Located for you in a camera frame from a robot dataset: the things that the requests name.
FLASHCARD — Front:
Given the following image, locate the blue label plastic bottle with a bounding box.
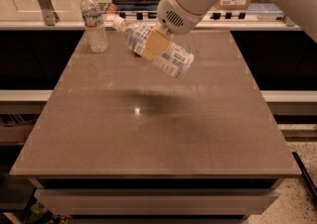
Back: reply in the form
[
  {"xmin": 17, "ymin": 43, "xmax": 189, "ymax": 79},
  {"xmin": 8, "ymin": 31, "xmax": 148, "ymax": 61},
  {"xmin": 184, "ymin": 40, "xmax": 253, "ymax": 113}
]
[{"xmin": 113, "ymin": 16, "xmax": 194, "ymax": 79}]

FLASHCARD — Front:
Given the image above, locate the clear water bottle red label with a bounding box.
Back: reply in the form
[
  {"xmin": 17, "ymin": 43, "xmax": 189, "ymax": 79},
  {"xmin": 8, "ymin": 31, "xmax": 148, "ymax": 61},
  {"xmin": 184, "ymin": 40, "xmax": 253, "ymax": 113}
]
[{"xmin": 80, "ymin": 0, "xmax": 108, "ymax": 54}]

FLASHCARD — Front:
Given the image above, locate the brown table with drawers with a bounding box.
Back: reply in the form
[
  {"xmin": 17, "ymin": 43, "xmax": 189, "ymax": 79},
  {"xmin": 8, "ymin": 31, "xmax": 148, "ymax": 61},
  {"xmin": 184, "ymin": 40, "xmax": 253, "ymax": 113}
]
[{"xmin": 11, "ymin": 31, "xmax": 300, "ymax": 223}]

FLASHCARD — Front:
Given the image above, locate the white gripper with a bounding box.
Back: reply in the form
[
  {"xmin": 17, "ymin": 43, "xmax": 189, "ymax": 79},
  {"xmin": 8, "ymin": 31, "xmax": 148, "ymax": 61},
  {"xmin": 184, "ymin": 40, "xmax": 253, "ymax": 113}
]
[{"xmin": 141, "ymin": 0, "xmax": 212, "ymax": 61}]

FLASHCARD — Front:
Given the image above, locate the black cable on floor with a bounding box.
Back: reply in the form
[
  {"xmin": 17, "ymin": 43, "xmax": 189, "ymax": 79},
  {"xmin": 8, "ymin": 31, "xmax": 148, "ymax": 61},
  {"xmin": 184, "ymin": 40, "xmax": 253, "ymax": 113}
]
[{"xmin": 291, "ymin": 151, "xmax": 317, "ymax": 207}]

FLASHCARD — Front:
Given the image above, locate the left metal railing bracket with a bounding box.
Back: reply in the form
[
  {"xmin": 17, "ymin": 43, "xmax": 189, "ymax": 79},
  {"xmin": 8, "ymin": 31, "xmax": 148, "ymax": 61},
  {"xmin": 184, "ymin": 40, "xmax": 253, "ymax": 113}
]
[{"xmin": 38, "ymin": 0, "xmax": 59, "ymax": 26}]

